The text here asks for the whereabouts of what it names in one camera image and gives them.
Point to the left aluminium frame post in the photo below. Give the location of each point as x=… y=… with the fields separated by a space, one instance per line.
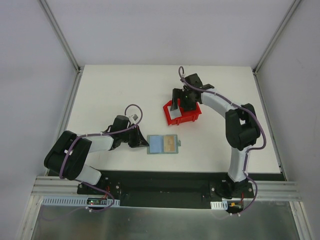
x=59 y=34

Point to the left white cable duct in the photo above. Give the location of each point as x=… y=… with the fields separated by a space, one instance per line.
x=69 y=201

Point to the red plastic bin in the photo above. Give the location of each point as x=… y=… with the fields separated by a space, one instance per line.
x=186 y=116

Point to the gold VIP card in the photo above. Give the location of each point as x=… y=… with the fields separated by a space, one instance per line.
x=169 y=144

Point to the aluminium frame post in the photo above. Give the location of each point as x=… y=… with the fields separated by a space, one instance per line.
x=295 y=4
x=59 y=34

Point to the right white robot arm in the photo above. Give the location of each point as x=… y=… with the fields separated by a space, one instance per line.
x=241 y=127

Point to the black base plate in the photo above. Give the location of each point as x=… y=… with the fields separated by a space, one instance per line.
x=180 y=190

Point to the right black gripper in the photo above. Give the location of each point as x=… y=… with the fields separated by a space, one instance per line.
x=184 y=93

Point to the white cable duct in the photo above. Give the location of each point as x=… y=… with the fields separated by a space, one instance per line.
x=219 y=205
x=69 y=201

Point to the right white cable duct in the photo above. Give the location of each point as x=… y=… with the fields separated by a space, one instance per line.
x=219 y=205

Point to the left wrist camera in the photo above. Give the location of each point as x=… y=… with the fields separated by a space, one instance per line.
x=133 y=118

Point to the right aluminium frame post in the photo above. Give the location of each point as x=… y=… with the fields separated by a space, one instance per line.
x=295 y=4

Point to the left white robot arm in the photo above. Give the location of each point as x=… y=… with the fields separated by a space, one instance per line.
x=68 y=155

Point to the stack of white cards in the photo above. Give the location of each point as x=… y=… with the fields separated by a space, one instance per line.
x=176 y=113

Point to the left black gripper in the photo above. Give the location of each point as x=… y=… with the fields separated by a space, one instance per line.
x=135 y=136

